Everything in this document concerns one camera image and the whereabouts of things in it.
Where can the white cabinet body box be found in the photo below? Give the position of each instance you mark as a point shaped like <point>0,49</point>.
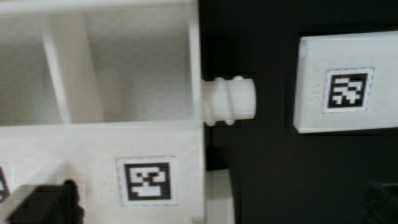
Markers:
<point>100,65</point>

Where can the white door panel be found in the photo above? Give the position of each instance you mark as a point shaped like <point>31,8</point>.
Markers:
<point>347,82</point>
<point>134,162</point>

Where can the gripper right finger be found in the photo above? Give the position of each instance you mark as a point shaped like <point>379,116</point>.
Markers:
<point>381,204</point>

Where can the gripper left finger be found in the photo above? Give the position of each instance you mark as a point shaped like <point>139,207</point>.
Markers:
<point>43,204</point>

